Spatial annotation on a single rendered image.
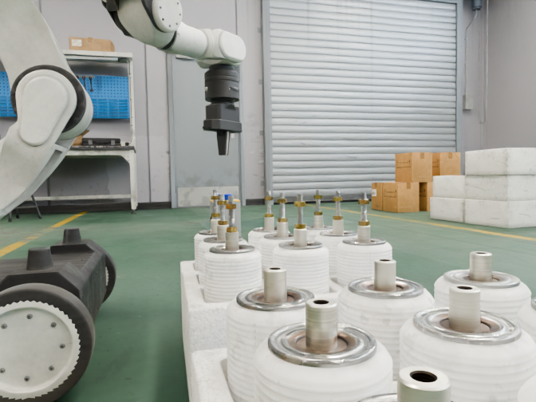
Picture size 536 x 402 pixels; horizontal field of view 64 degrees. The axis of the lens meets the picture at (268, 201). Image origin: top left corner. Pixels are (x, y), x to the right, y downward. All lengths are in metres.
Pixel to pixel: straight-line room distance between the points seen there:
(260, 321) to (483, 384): 0.17
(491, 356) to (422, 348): 0.04
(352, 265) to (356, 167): 5.76
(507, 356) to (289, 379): 0.15
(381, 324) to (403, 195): 4.09
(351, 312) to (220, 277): 0.29
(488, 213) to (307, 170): 3.27
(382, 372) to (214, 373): 0.20
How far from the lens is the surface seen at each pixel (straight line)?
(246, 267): 0.68
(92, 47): 5.68
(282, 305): 0.39
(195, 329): 0.66
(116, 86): 5.82
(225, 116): 1.10
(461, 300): 0.36
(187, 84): 5.97
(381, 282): 0.46
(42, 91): 0.99
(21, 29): 1.08
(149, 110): 5.89
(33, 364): 0.85
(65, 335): 0.83
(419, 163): 4.60
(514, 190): 3.35
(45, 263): 0.89
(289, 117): 6.13
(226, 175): 5.90
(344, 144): 6.41
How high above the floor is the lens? 0.37
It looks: 3 degrees down
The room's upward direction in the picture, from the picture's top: 1 degrees counter-clockwise
